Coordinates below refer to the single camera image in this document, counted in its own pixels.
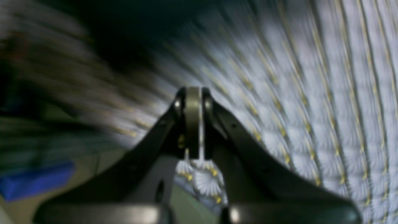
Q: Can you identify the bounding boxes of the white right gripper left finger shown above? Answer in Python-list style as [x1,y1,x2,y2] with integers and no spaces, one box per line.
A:
[33,87,201,224]

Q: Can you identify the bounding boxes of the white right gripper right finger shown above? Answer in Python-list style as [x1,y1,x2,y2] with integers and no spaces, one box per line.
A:
[201,88,362,224]

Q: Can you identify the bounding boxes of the dark grey T-shirt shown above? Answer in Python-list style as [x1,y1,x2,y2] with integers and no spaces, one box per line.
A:
[42,0,258,76]

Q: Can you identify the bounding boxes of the fan-patterned tablecloth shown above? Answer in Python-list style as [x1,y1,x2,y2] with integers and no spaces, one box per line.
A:
[1,0,397,224]

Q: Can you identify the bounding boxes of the blue clamp at right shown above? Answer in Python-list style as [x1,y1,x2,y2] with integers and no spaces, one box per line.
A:
[0,161,75,202]

